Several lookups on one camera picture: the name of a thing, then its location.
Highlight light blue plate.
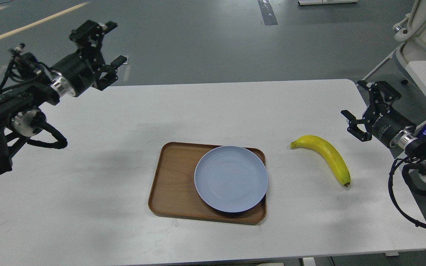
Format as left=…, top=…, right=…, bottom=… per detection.
left=194, top=146, right=268, bottom=213

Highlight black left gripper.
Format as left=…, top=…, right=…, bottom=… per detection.
left=50, top=20, right=128, bottom=97

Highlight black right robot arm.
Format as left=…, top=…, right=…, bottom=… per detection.
left=341, top=80, right=426, bottom=229

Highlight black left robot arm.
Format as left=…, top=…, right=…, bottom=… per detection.
left=0, top=20, right=127, bottom=175

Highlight yellow banana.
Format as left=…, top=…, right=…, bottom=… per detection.
left=290, top=135, right=351, bottom=187

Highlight white office chair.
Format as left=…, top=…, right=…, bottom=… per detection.
left=363, top=0, right=426, bottom=85

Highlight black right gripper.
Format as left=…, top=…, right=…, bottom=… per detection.
left=341, top=80, right=416, bottom=148

